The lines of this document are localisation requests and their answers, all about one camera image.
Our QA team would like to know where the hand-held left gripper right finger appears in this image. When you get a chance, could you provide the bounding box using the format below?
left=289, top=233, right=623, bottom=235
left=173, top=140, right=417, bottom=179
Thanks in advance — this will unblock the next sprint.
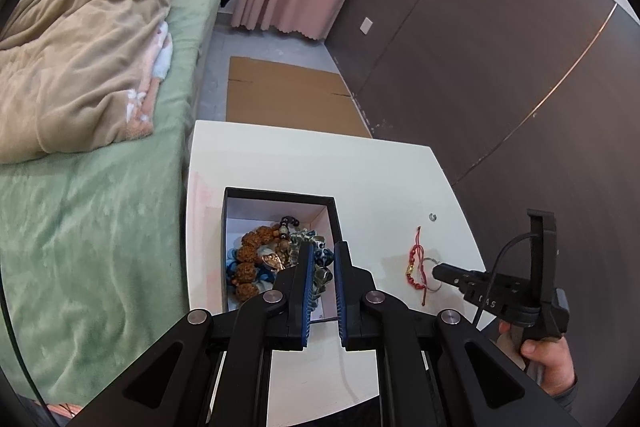
left=334, top=241, right=581, bottom=427

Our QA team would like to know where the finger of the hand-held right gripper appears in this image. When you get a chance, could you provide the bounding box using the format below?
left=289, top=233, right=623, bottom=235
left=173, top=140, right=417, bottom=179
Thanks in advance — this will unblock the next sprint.
left=431, top=262, right=474, bottom=288

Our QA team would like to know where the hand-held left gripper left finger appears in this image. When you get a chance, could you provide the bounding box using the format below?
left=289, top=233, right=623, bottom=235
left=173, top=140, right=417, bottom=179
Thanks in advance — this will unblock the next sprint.
left=75, top=242, right=315, bottom=427

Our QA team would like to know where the thin silver bracelet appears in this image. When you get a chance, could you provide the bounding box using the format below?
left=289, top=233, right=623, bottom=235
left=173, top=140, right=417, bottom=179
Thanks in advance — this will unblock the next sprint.
left=419, top=256, right=447, bottom=294

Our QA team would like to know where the red string bracelet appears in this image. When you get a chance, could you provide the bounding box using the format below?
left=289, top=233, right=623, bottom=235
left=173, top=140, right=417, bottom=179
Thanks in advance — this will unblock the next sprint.
left=403, top=228, right=432, bottom=306

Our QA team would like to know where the brown bead bracelet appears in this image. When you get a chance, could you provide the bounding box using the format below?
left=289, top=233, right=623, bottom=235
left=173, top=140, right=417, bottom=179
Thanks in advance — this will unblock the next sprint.
left=234, top=227, right=297, bottom=303

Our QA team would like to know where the blue bead bracelet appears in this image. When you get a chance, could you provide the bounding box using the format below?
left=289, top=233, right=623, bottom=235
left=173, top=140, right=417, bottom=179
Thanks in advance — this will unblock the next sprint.
left=226, top=246, right=281, bottom=288

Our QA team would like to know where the black jewelry box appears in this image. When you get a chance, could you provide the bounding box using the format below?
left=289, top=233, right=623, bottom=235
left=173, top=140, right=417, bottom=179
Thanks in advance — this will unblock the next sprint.
left=219, top=186, right=347, bottom=324

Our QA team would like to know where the person's right forearm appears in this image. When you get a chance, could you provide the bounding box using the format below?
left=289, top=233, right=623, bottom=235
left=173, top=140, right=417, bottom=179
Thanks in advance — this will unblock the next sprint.
left=542, top=373, right=582, bottom=414

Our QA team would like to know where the person's right hand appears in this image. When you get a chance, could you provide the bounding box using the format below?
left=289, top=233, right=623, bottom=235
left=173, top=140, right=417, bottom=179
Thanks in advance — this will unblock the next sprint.
left=499, top=323, right=577, bottom=397

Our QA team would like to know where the white side table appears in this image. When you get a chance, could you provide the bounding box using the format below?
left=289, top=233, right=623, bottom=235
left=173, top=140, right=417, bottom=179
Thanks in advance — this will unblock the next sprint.
left=184, top=120, right=489, bottom=419

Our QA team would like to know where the flattened cardboard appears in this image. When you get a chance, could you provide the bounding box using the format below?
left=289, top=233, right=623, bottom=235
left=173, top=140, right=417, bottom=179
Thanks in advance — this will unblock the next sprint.
left=225, top=56, right=374, bottom=140

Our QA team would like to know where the bed with green sheet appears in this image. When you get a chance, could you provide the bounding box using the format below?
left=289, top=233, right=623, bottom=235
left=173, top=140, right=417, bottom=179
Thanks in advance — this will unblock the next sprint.
left=0, top=0, right=227, bottom=408

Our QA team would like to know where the pink floral blanket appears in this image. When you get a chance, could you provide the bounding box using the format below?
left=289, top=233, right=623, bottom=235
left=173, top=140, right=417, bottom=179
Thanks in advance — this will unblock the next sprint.
left=124, top=19, right=174, bottom=138

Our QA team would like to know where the beige duvet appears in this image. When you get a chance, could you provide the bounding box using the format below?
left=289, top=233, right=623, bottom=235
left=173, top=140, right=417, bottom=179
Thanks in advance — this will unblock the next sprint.
left=0, top=0, right=179, bottom=166

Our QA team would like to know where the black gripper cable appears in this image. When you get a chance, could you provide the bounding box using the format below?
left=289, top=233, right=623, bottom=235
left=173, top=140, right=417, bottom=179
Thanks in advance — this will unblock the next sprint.
left=472, top=231, right=540, bottom=324

